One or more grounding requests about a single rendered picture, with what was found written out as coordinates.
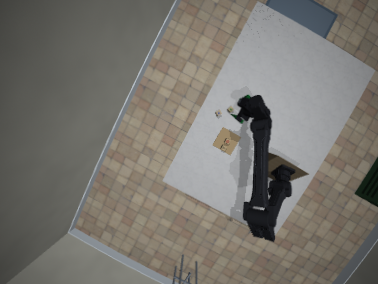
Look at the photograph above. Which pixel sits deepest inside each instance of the tan mat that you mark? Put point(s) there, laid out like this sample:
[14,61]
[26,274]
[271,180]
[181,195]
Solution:
[225,133]

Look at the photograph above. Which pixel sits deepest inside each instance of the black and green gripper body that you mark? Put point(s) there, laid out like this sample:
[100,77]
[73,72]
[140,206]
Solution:
[240,114]

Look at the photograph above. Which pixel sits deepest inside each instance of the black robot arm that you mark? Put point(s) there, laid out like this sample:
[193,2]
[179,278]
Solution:
[279,189]

